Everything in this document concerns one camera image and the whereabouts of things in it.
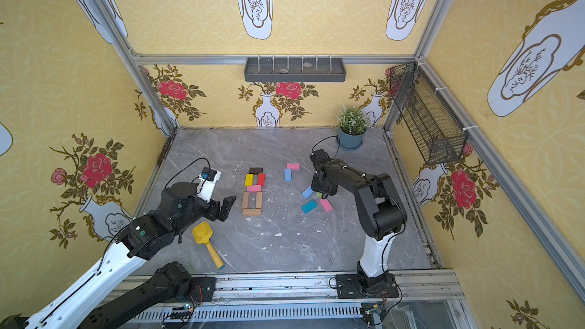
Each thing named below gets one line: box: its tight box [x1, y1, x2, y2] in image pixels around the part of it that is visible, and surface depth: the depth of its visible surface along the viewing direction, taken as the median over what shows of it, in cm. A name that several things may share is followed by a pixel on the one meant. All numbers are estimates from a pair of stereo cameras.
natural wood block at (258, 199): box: [255, 191, 263, 209], surface depth 96 cm
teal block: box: [300, 199, 318, 214], surface depth 95 cm
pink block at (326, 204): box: [319, 198, 334, 213], surface depth 94 cm
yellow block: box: [244, 173, 254, 188], surface depth 102 cm
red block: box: [257, 172, 266, 187], surface depth 104 cm
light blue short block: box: [301, 185, 314, 199], surface depth 98 cm
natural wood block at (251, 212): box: [242, 208, 262, 217], surface depth 93 cm
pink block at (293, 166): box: [286, 162, 301, 170], surface depth 108 cm
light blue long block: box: [284, 168, 292, 183], surface depth 103 cm
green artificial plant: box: [336, 105, 375, 135], surface depth 105 cm
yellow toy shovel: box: [191, 220, 224, 271], surface depth 83 cm
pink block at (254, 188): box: [246, 184, 262, 193], surface depth 100 cm
